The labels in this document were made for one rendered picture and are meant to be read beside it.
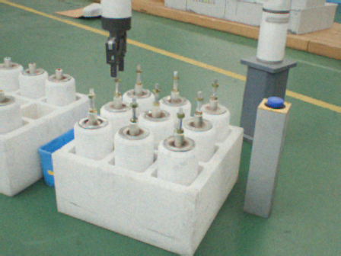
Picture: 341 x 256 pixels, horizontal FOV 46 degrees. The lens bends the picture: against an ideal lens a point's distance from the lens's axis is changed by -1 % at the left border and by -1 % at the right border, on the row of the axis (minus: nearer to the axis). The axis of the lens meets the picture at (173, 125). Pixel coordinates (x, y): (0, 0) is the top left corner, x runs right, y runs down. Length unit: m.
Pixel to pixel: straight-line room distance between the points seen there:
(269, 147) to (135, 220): 0.38
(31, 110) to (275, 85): 0.82
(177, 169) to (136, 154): 0.11
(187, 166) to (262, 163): 0.24
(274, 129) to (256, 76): 0.46
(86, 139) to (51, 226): 0.25
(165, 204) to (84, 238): 0.24
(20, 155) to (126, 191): 0.37
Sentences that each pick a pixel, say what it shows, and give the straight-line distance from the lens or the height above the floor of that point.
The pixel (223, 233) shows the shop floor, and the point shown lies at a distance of 1.07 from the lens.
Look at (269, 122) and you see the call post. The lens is 1.01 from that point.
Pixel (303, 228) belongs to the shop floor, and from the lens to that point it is 1.14.
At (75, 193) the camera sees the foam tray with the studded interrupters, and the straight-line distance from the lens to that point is 1.06.
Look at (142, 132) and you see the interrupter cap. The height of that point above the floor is 0.25.
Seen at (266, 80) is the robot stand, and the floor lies 0.25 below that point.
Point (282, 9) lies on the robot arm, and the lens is 1.40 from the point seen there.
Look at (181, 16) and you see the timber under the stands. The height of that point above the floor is 0.05.
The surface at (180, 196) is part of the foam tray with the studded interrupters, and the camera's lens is 0.89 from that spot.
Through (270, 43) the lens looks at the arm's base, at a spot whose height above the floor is 0.37.
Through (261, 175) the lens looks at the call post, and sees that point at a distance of 1.08.
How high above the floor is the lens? 0.68
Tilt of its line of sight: 25 degrees down
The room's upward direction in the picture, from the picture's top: 3 degrees clockwise
